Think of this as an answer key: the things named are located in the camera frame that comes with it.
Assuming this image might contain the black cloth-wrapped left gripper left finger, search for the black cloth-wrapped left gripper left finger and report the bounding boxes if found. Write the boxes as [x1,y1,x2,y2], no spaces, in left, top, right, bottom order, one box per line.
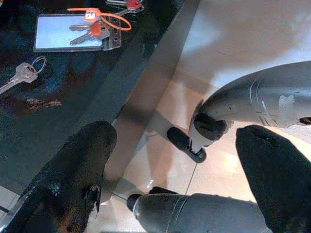
[7,120,118,233]

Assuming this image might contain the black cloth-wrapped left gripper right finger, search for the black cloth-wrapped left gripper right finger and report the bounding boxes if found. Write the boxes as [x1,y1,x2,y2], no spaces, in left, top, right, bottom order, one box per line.
[236,125,311,233]

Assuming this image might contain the silver keys with orange cap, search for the silver keys with orange cap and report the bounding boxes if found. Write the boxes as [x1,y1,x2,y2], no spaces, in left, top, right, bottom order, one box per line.
[69,20,110,47]

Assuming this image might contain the silver keys with red tag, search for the silver keys with red tag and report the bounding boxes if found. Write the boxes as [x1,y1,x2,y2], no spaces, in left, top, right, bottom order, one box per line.
[105,0,145,17]

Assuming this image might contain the silver robot leg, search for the silver robot leg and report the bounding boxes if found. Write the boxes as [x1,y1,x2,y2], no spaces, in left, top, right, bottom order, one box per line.
[126,186,273,233]
[189,60,311,148]

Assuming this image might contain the black robot foot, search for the black robot foot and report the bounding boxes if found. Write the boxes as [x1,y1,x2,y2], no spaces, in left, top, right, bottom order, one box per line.
[167,126,207,164]

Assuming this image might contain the black glass table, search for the black glass table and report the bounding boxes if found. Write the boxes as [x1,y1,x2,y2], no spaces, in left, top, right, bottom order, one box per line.
[0,0,202,233]

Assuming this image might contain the clear badge holder white card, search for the clear badge holder white card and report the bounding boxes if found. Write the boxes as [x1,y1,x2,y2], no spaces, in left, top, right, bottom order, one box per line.
[33,13,122,53]

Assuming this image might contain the orange plastic seal tie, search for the orange plastic seal tie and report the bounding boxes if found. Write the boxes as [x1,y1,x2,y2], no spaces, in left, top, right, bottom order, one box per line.
[67,7,132,32]

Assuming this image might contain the silver key with ring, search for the silver key with ring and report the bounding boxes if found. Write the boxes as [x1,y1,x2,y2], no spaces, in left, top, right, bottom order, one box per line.
[0,56,47,95]

